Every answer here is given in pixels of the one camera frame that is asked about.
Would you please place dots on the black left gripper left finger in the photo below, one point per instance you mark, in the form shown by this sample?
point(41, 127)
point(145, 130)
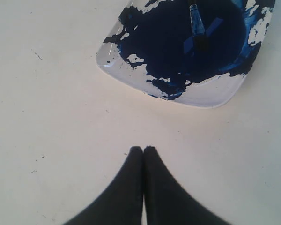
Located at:
point(121, 202)

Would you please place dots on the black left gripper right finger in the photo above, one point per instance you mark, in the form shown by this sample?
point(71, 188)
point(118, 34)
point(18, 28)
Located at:
point(166, 202)

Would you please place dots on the black paintbrush blue tip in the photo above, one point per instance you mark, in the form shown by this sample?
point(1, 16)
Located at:
point(199, 36)

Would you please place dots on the white square paint dish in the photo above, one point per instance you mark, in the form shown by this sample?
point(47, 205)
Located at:
point(150, 48)

